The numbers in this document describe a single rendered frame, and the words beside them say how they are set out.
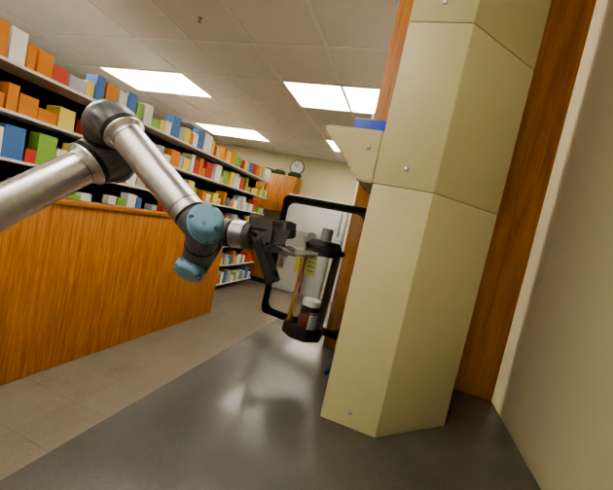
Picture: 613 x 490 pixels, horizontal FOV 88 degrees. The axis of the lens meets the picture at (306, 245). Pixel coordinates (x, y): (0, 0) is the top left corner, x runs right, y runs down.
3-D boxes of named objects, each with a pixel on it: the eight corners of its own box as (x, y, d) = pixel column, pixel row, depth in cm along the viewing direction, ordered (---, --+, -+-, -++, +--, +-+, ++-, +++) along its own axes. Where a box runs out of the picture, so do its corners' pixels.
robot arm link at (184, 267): (171, 253, 70) (198, 220, 77) (169, 275, 79) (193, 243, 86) (204, 269, 71) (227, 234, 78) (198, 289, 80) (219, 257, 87)
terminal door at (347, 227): (344, 343, 93) (375, 209, 90) (260, 311, 106) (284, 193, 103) (345, 342, 93) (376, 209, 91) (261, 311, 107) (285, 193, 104)
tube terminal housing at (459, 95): (436, 389, 87) (506, 107, 82) (453, 470, 56) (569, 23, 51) (346, 360, 94) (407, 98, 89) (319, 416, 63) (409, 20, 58)
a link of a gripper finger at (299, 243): (313, 232, 70) (284, 227, 76) (309, 259, 70) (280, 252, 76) (322, 233, 72) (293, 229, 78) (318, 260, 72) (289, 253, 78)
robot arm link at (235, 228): (225, 247, 81) (240, 247, 89) (240, 250, 80) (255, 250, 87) (229, 218, 81) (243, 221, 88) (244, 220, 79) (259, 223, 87)
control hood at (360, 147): (382, 203, 91) (390, 169, 90) (372, 183, 60) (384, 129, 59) (343, 196, 94) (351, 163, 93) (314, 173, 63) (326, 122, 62)
